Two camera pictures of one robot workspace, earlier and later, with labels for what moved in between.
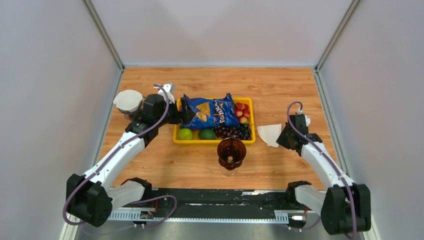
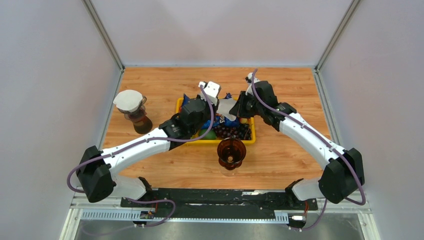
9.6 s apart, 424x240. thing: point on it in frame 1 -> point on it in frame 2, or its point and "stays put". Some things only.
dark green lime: (207, 134) stays put
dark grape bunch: (243, 131) stays put
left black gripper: (187, 114) -> (215, 103)
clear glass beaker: (229, 173) stays put
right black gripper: (280, 140) -> (238, 110)
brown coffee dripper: (231, 152) stays put
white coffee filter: (270, 133) -> (224, 106)
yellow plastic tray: (196, 140) stays put
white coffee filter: (128, 100) stays put
